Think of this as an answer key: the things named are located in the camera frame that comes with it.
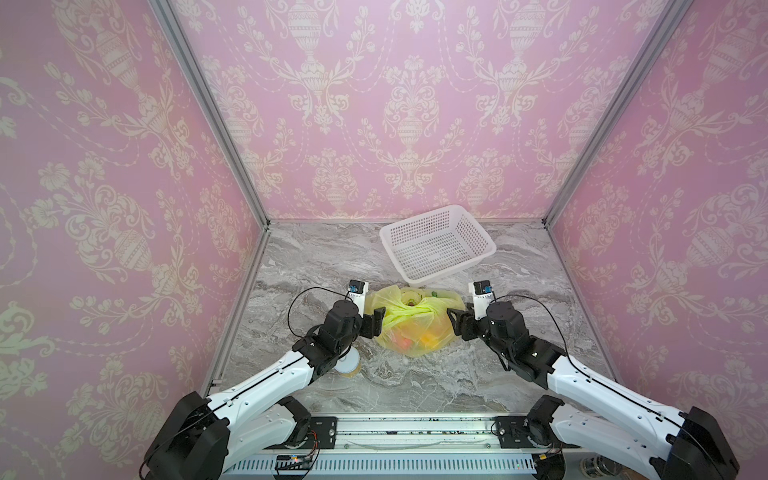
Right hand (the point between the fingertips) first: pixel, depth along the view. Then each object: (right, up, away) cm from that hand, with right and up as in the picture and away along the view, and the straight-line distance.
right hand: (458, 307), depth 80 cm
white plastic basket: (-1, +18, +33) cm, 37 cm away
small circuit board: (-43, -37, -8) cm, 57 cm away
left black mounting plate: (-35, -31, -6) cm, 47 cm away
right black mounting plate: (+12, -29, -8) cm, 33 cm away
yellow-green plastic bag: (-11, -3, -1) cm, 12 cm away
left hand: (-22, -1, +2) cm, 22 cm away
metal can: (+26, -31, -17) cm, 44 cm away
